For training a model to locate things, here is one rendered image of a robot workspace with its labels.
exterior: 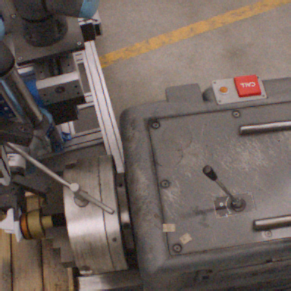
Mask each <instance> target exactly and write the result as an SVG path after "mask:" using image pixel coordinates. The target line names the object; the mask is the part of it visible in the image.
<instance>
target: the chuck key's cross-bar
mask: <svg viewBox="0 0 291 291"><path fill-rule="evenodd" d="M3 142H4V141H3ZM4 144H5V145H6V146H7V147H9V148H10V149H12V150H13V151H14V152H16V153H17V154H18V155H20V156H21V157H23V158H25V159H26V160H28V161H29V162H30V163H32V164H34V165H35V166H37V167H38V168H39V169H40V170H42V171H44V172H45V173H47V174H48V175H49V176H51V177H52V178H53V179H54V180H56V181H58V182H59V183H60V184H62V185H64V186H66V187H67V188H70V185H71V183H69V182H68V181H66V180H64V179H62V178H61V177H60V176H59V175H57V174H56V173H55V172H53V171H51V170H50V169H48V168H47V167H46V166H44V165H43V164H41V163H39V162H38V161H37V160H35V159H34V158H32V157H31V156H29V155H28V154H27V153H25V152H23V151H22V150H20V149H19V148H18V147H16V146H15V145H14V144H12V143H9V142H4ZM78 194H79V195H81V196H82V197H84V198H85V199H87V201H89V202H91V203H92V204H94V205H97V206H98V207H100V208H101V209H103V210H104V211H106V212H108V213H109V214H113V213H114V210H113V209H112V208H109V207H108V206H107V205H105V204H103V203H102V202H100V201H99V200H98V199H96V198H94V197H92V196H91V195H89V194H88V193H86V192H84V191H82V190H80V192H79V193H78Z"/></svg>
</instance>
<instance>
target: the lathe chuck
mask: <svg viewBox="0 0 291 291"><path fill-rule="evenodd" d="M99 157H100V155H99V156H93V157H92V158H83V159H77V160H72V161H67V163H66V165H67V164H72V163H75V164H76V167H74V168H73V169H68V168H65V169H64V170H63V179H64V180H66V181H68V182H69V183H71V184H72V183H78V184H79V185H80V187H81V189H82V191H84V192H86V193H88V194H89V195H91V196H92V197H94V198H96V199H98V200H99V201H100V202H102V197H101V190H100V182H99ZM62 189H63V199H64V210H65V217H66V223H67V232H68V237H69V241H70V247H71V251H72V254H73V257H74V261H75V264H76V265H77V267H78V268H81V267H82V266H85V265H87V267H90V269H91V271H87V272H85V271H81V272H80V273H81V274H82V275H83V276H85V275H90V274H100V273H105V272H112V271H116V270H115V268H114V264H113V261H112V260H111V256H110V252H109V248H108V240H107V236H106V231H105V221H104V215H103V210H102V209H101V208H100V207H98V206H97V205H94V204H92V203H91V202H88V203H87V204H86V205H83V206H80V205H78V204H77V203H76V200H75V198H76V197H75V195H74V194H73V193H72V191H71V190H70V189H69V188H67V187H66V186H64V185H62Z"/></svg>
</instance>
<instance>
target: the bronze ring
mask: <svg viewBox="0 0 291 291"><path fill-rule="evenodd" d="M19 222H20V231H21V233H22V236H23V237H24V239H43V238H45V239H46V228H52V227H59V226H60V225H59V219H58V216H57V215H56V214H48V215H43V212H42V207H39V209H35V210H32V211H29V212H27V213H24V214H21V215H20V217H19Z"/></svg>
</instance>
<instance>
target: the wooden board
mask: <svg viewBox="0 0 291 291"><path fill-rule="evenodd" d="M25 196H26V198H27V211H28V212H29V211H32V210H35V209H39V207H41V204H42V200H43V198H41V197H40V196H38V195H35V194H33V193H31V192H26V193H25ZM36 200H37V201H36ZM32 205H33V206H32ZM38 206H39V207H38ZM7 216H8V215H7V214H3V215H0V222H2V221H3V220H5V218H6V219H7ZM47 242H48V241H47V240H46V239H45V238H43V239H24V238H22V240H21V241H20V242H18V241H17V238H16V235H15V234H14V233H6V232H5V230H2V229H1V228H0V274H1V275H0V291H34V289H35V291H62V290H63V291H77V288H76V276H75V268H74V267H71V268H65V269H64V266H62V263H61V254H57V253H56V252H55V250H54V249H53V248H52V247H53V245H49V243H47ZM49 246H50V247H49ZM45 247H46V249H45ZM48 247H49V249H48ZM52 250H53V252H52ZM47 251H48V252H47ZM51 252H52V253H51ZM56 254H57V255H56ZM49 255H50V256H49ZM46 256H47V257H46ZM52 258H53V259H52ZM46 259H47V260H46ZM49 260H50V264H49ZM43 263H44V264H43ZM45 263H46V264H45ZM16 265H17V266H16ZM48 265H50V266H48ZM55 265H56V269H54V268H55ZM42 266H43V267H42ZM51 267H53V268H51ZM41 269H42V270H41ZM52 271H53V272H52ZM65 271H66V272H65ZM6 272H7V273H6ZM10 272H11V274H10ZM43 272H44V274H43ZM63 272H65V274H62V273H63ZM3 273H5V274H3ZM55 274H56V275H55ZM7 275H8V277H7ZM16 276H17V277H16ZM5 278H6V279H5ZM12 278H13V279H12ZM17 278H19V279H17ZM31 278H32V279H31ZM40 278H41V279H40ZM3 279H4V280H7V279H8V280H7V281H4V280H3ZM16 279H17V280H16ZM62 279H63V280H64V281H62ZM58 280H60V282H58ZM66 280H67V281H66ZM12 281H14V283H13V282H12ZM56 282H57V287H56V288H57V289H56V288H55V285H56ZM62 282H65V284H64V283H62ZM8 283H9V284H8ZM42 283H43V285H41V284H42ZM61 283H62V284H61ZM45 284H46V285H45ZM58 284H59V286H58ZM60 284H61V285H60ZM68 284H69V287H67V286H68ZM9 285H10V286H11V287H12V288H11V287H10V286H9ZM62 285H63V286H62ZM65 285H66V286H65ZM60 286H62V287H60ZM5 287H7V288H6V289H5ZM30 287H33V288H30ZM41 288H42V290H41ZM47 289H48V290H47Z"/></svg>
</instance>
